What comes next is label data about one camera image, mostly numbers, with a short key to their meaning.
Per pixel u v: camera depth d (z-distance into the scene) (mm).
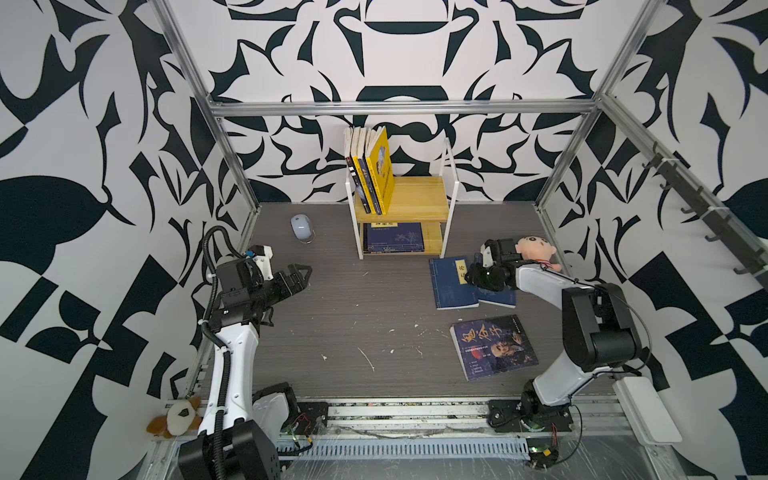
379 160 826
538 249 984
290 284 689
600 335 474
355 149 768
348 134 812
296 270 703
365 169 773
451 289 961
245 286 597
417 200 961
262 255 713
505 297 939
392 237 1023
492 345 848
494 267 828
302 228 1042
